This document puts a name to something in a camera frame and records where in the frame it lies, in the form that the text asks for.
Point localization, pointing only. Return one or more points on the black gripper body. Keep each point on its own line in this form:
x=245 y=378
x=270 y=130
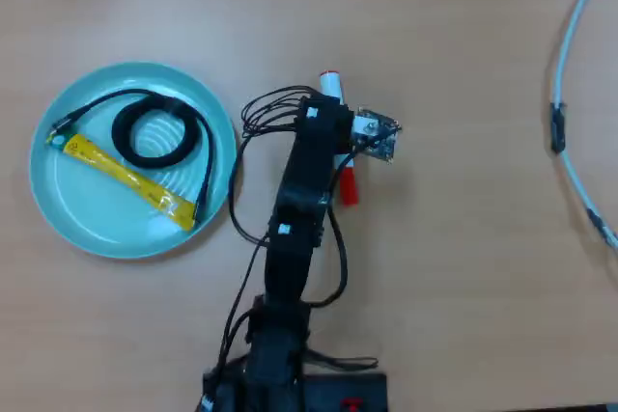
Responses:
x=321 y=125

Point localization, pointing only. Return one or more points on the white marker pen red cap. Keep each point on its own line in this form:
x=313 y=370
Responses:
x=348 y=185

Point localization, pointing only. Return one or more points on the yellow sachet packet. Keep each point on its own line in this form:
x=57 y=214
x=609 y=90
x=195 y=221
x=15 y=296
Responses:
x=120 y=173

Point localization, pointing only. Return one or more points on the light blue round plate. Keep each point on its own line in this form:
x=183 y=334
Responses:
x=96 y=209

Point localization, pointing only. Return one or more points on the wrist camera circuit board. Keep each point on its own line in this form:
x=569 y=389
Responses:
x=379 y=134

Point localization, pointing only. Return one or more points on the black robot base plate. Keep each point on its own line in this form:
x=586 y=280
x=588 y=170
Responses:
x=338 y=390

